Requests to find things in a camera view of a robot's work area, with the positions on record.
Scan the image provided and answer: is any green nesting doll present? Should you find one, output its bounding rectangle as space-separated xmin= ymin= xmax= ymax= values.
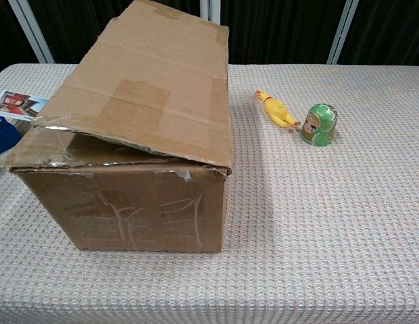
xmin=299 ymin=103 xmax=339 ymax=149

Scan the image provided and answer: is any beige woven tablecloth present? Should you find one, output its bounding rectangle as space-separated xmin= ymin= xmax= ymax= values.
xmin=0 ymin=63 xmax=419 ymax=324

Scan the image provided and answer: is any red building postcard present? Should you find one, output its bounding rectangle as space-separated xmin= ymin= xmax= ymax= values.
xmin=0 ymin=90 xmax=50 ymax=122

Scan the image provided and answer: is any white frame post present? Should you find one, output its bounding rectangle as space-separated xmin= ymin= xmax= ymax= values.
xmin=326 ymin=0 xmax=360 ymax=65
xmin=8 ymin=0 xmax=55 ymax=64
xmin=199 ymin=0 xmax=221 ymax=23

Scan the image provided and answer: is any brown cardboard shipping box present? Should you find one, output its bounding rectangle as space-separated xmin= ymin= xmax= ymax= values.
xmin=1 ymin=0 xmax=234 ymax=254

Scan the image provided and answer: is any yellow rubber chicken toy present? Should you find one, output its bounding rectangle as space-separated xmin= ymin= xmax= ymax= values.
xmin=255 ymin=89 xmax=302 ymax=129

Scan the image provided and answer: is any blue plastic toy block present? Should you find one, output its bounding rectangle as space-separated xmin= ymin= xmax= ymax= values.
xmin=0 ymin=115 xmax=23 ymax=156

